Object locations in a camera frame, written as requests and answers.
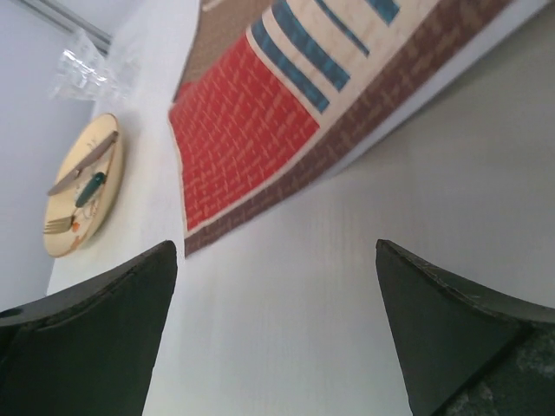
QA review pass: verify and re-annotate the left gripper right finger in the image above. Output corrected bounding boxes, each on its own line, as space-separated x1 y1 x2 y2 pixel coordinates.
375 239 554 415

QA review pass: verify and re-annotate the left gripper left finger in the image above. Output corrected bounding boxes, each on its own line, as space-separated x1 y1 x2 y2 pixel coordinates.
1 241 177 415

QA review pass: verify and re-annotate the dark handled fork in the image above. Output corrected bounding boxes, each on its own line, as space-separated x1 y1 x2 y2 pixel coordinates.
42 172 107 235

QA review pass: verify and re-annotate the clear glass cup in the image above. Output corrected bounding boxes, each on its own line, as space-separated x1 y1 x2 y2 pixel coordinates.
49 29 142 101

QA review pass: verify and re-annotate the round wooden plate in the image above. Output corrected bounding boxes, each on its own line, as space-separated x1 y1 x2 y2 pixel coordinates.
42 113 125 258

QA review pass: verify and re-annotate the brown wooden knife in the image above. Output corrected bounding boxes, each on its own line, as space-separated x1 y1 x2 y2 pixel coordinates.
47 131 119 197

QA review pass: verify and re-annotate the patchwork striped placemat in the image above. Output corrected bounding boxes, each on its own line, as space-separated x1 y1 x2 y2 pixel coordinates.
168 1 506 255

